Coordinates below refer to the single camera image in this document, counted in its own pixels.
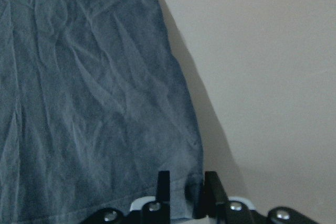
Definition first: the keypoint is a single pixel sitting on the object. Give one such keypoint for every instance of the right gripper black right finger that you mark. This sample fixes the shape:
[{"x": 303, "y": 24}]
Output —
[{"x": 222, "y": 209}]

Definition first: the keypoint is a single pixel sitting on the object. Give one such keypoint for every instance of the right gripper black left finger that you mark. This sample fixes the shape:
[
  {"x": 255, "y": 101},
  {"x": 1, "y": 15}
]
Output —
[{"x": 158, "y": 210}]

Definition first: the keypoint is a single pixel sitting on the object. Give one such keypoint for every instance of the black t-shirt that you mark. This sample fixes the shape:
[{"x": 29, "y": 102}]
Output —
[{"x": 93, "y": 106}]

